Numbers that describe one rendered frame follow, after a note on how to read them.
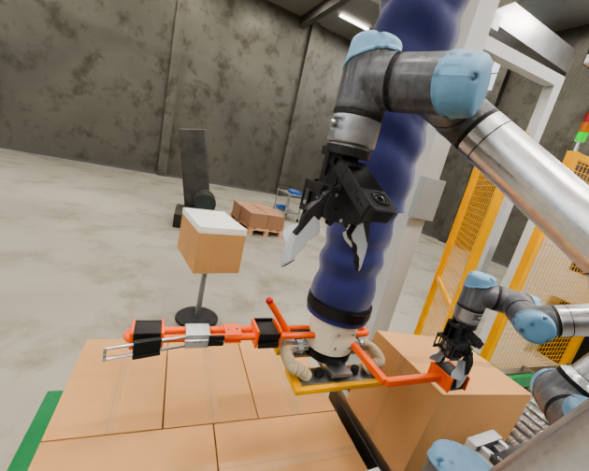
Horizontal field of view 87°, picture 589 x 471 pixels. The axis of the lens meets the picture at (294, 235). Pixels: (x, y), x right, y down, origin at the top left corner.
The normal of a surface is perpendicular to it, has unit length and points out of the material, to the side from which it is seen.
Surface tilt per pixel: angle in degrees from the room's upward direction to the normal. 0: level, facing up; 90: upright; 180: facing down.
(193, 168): 90
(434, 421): 90
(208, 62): 90
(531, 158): 69
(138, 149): 90
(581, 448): 78
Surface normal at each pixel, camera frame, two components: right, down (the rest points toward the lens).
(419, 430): -0.87, -0.22
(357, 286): 0.17, 0.01
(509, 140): -0.31, -0.22
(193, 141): 0.30, 0.30
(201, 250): 0.51, 0.32
